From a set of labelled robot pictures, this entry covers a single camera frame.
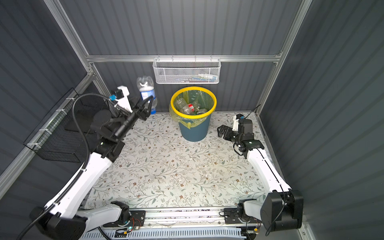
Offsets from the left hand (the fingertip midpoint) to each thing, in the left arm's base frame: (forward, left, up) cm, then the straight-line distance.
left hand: (148, 97), depth 60 cm
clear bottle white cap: (+19, -12, -21) cm, 31 cm away
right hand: (+1, -37, -26) cm, 45 cm away
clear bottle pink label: (+20, -17, -25) cm, 36 cm away
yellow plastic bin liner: (+26, -27, -24) cm, 45 cm away
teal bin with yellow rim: (+16, -24, -44) cm, 53 cm away
